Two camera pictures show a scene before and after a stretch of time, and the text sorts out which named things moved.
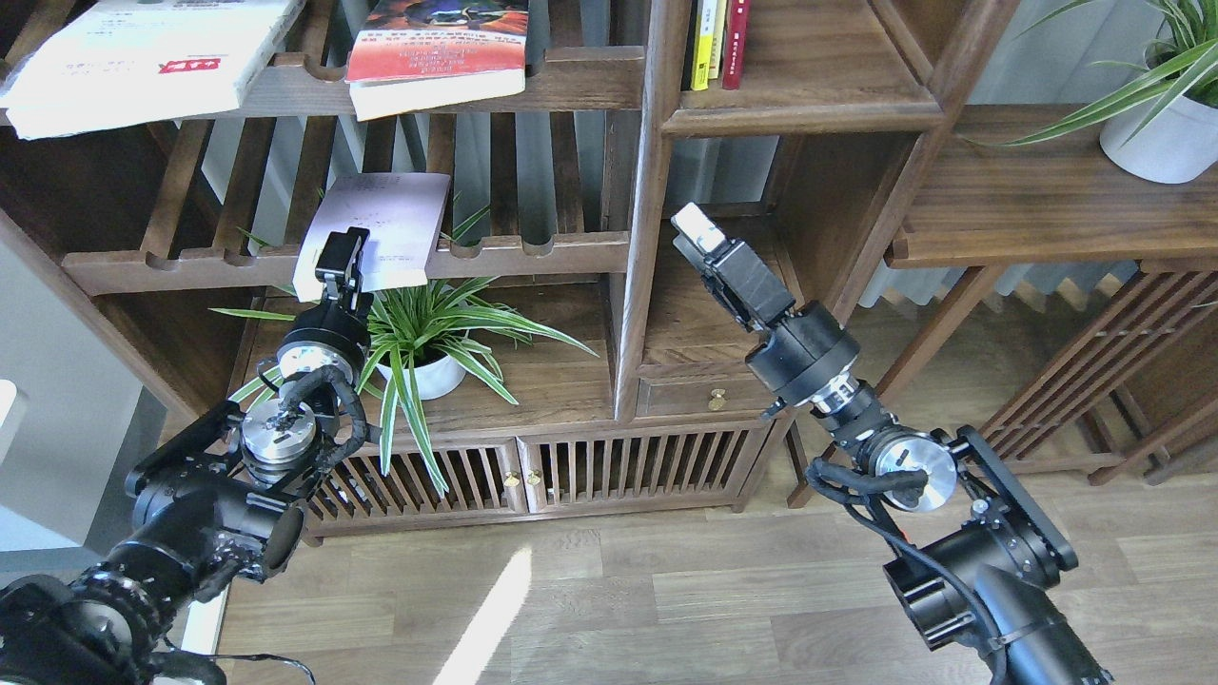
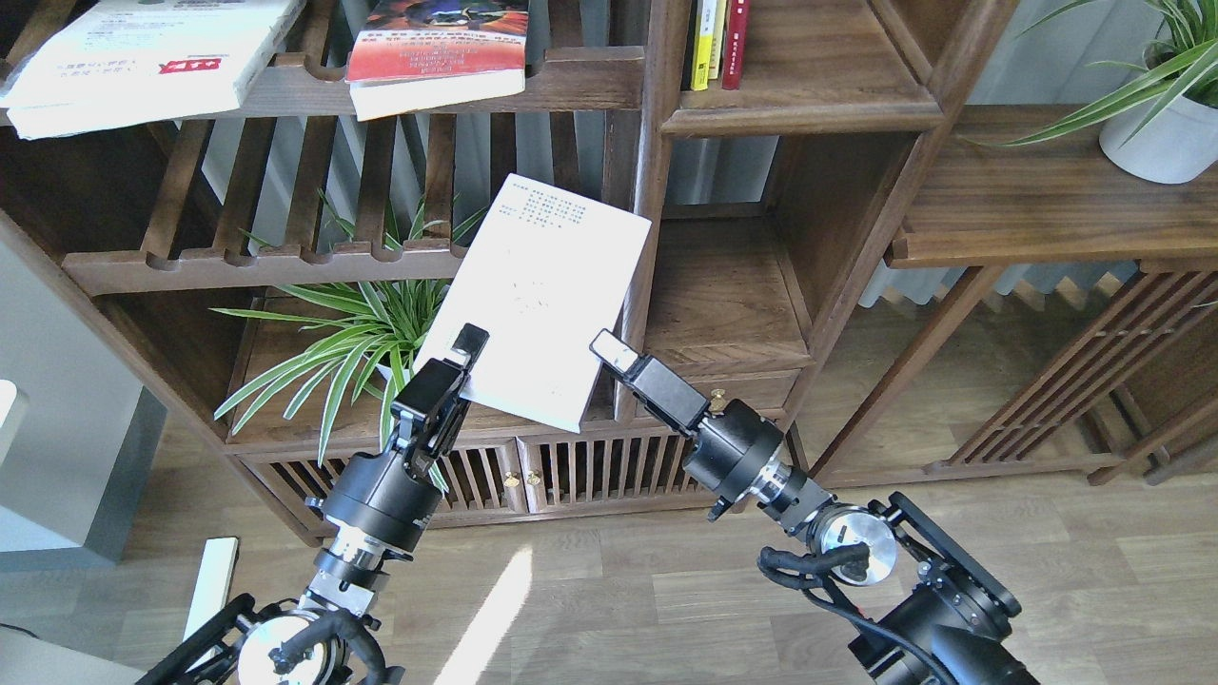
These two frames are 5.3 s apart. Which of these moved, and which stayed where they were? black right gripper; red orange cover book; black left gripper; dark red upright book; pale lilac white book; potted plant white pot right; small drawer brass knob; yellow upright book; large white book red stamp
Moved: pale lilac white book; black right gripper; black left gripper
Stayed: dark red upright book; large white book red stamp; yellow upright book; red orange cover book; small drawer brass knob; potted plant white pot right
